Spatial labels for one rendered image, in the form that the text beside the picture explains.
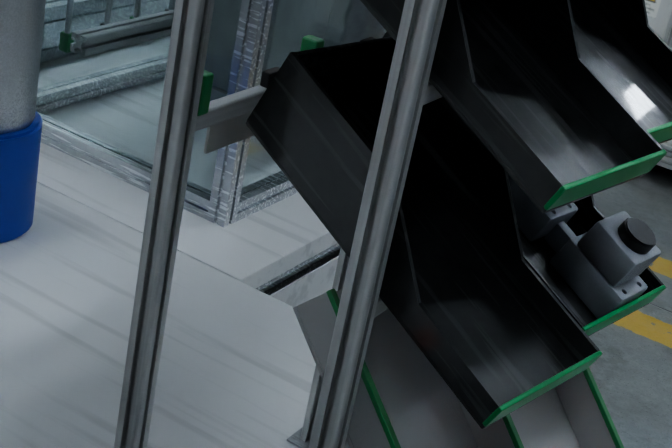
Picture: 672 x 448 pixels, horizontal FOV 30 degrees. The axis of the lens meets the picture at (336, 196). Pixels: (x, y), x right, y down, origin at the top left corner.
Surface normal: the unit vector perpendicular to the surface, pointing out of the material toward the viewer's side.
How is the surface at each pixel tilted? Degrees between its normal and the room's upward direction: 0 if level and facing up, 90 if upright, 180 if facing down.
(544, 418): 45
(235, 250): 0
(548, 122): 25
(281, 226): 0
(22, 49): 90
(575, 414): 90
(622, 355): 0
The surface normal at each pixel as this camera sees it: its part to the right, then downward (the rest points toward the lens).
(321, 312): -0.66, 0.19
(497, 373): 0.48, -0.64
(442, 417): 0.65, -0.35
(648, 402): 0.18, -0.90
